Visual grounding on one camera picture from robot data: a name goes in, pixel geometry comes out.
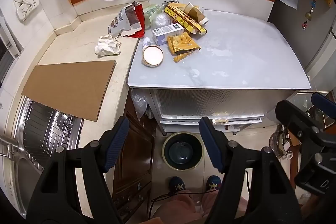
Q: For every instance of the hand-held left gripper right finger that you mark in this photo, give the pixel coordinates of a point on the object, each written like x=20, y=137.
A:
x=211, y=146

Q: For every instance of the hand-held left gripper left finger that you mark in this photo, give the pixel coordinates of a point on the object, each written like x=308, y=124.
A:
x=116, y=146

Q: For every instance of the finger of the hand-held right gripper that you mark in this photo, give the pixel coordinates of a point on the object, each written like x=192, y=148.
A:
x=324, y=106
x=294, y=119

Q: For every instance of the round beige trash bin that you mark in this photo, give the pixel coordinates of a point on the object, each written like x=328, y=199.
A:
x=181, y=154

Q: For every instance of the round paper bowl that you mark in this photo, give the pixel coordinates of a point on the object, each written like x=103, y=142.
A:
x=152, y=54

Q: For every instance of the white paper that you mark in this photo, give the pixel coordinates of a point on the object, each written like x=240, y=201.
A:
x=106, y=47

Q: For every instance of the yellow-brown bag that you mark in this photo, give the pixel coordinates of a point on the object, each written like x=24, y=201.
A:
x=182, y=44

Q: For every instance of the red snack packet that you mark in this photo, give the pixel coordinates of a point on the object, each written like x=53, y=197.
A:
x=142, y=22

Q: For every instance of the brown paper cup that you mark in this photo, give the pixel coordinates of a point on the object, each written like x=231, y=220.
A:
x=197, y=15
x=188, y=7

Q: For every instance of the green snack packet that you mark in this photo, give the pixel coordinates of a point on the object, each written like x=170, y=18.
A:
x=151, y=12

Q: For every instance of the brown wooden cabinet door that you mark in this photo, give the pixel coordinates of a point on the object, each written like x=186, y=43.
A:
x=131, y=161

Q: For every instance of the clear plastic bag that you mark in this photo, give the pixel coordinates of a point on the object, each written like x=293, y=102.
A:
x=139, y=106
x=278, y=142

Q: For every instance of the blue patterned shoe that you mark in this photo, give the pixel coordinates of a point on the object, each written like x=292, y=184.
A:
x=213, y=182
x=177, y=184

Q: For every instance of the grey refrigerator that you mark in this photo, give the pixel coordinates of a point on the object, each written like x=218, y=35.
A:
x=325, y=50

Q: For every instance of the brown cardboard sheet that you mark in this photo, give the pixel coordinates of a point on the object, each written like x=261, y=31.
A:
x=68, y=87

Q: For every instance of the hanging bell ornament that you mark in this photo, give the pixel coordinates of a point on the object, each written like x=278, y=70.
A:
x=308, y=15

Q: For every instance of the steel sink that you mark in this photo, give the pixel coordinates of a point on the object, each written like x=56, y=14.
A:
x=26, y=182

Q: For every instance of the steel faucet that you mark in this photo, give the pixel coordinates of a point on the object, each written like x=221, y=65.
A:
x=9, y=146

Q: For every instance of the small white bottle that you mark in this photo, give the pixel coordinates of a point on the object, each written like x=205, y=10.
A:
x=146, y=42

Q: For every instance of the small white box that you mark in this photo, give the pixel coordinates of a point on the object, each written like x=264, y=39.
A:
x=166, y=32

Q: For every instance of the white printed paper bag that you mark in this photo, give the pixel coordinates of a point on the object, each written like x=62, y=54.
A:
x=123, y=22

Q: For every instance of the long yellow box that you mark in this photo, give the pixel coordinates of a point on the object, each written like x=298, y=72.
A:
x=181, y=16

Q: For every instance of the white wall socket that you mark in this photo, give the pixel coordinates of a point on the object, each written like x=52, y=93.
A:
x=26, y=7

